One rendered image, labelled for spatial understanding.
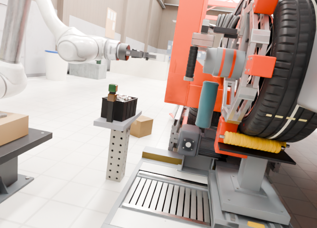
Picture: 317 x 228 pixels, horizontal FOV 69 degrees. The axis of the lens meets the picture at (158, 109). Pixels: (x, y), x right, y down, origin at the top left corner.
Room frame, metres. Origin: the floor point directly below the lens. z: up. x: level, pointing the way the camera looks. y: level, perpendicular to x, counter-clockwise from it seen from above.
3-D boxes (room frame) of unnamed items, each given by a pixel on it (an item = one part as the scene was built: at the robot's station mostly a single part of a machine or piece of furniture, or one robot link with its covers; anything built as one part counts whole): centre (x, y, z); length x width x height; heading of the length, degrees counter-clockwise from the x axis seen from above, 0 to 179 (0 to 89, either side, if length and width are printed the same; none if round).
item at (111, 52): (1.06, 0.24, 0.83); 0.09 x 0.06 x 0.09; 172
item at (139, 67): (9.43, 0.97, 0.40); 2.33 x 0.78 x 0.79; 82
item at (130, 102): (1.34, 0.23, 0.51); 0.20 x 0.14 x 0.13; 164
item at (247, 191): (1.13, -0.54, 0.32); 0.40 x 0.30 x 0.28; 173
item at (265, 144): (1.02, -0.45, 0.51); 0.29 x 0.06 x 0.06; 83
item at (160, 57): (0.97, 0.04, 0.83); 0.07 x 0.01 x 0.03; 82
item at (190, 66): (1.01, -0.11, 0.83); 0.04 x 0.04 x 0.16
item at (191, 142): (1.46, -0.37, 0.26); 0.42 x 0.18 x 0.35; 83
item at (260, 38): (1.15, -0.37, 0.85); 0.54 x 0.07 x 0.54; 173
